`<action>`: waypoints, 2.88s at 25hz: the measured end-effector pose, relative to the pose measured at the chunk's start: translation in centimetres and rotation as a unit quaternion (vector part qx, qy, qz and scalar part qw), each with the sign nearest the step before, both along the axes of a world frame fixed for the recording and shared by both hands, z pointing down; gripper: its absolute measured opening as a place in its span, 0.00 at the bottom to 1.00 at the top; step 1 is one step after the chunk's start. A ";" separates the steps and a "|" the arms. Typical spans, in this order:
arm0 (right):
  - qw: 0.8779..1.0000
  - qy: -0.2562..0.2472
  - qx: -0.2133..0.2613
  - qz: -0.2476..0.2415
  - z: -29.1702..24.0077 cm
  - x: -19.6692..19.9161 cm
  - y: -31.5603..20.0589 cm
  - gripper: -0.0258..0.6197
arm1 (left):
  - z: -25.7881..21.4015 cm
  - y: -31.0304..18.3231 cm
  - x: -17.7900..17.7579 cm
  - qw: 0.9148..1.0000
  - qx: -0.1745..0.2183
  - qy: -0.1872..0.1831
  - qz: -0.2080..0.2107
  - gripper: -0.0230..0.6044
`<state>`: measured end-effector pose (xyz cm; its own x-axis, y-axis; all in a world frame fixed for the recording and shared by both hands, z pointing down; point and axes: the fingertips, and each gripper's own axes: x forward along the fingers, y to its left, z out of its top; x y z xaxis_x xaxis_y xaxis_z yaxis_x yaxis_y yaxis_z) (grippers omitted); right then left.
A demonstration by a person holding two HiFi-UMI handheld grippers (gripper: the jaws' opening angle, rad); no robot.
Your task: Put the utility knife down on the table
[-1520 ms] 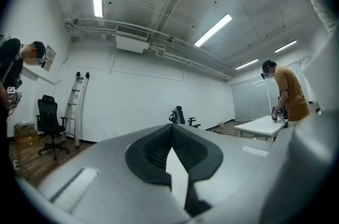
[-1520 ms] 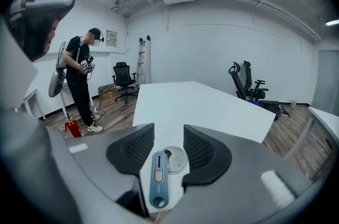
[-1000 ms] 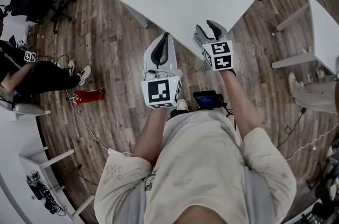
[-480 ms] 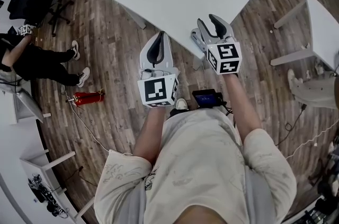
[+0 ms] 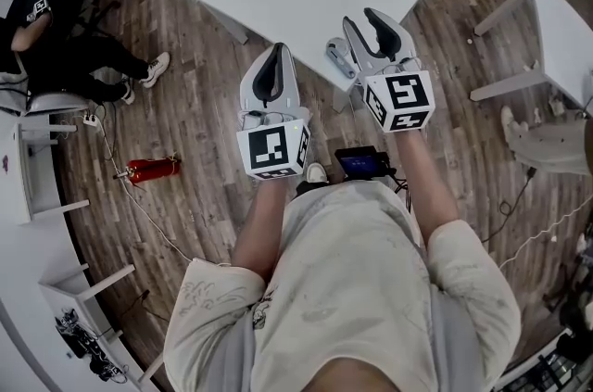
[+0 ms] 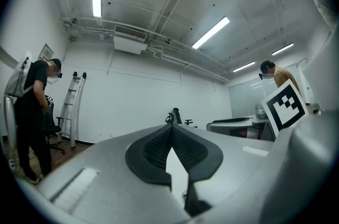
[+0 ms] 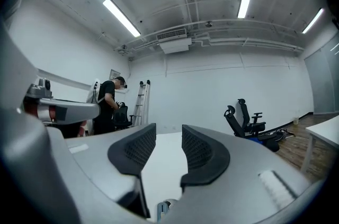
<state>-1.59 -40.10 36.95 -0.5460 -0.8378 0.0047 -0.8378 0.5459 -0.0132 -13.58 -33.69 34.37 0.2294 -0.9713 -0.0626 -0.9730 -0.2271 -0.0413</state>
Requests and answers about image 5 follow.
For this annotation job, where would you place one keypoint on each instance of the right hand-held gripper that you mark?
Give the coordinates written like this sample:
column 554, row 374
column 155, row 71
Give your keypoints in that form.
column 407, row 96

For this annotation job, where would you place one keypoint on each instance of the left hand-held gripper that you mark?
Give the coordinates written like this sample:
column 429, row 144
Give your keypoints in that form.
column 268, row 149

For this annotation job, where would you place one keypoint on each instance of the small grey metal object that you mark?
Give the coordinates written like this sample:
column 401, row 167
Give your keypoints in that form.
column 340, row 61

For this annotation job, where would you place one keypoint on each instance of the person's left forearm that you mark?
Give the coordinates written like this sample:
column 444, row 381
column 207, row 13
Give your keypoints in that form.
column 259, row 228

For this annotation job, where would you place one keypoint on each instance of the person's right forearm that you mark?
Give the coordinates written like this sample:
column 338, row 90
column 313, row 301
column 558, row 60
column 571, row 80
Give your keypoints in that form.
column 426, row 186

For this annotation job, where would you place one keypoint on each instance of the person's white shoe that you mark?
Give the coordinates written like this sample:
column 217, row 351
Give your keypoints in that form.
column 316, row 173

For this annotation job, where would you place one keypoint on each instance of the person's black trouser leg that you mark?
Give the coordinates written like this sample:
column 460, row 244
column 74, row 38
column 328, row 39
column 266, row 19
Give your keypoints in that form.
column 311, row 188

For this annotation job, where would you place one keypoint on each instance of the black screen device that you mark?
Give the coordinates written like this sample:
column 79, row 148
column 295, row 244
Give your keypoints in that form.
column 357, row 163

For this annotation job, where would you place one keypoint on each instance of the red fire extinguisher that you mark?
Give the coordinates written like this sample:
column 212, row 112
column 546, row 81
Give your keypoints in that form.
column 153, row 170

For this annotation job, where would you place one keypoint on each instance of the small white power strip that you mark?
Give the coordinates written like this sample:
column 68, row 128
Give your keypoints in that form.
column 91, row 119

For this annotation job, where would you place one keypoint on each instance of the white table with small scraps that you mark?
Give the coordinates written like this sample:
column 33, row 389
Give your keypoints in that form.
column 560, row 33

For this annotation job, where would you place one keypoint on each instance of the person's cream printed shirt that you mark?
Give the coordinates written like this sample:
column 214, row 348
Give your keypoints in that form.
column 347, row 274

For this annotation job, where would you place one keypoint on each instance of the white side desk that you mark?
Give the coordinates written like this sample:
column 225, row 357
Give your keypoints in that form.
column 37, row 177

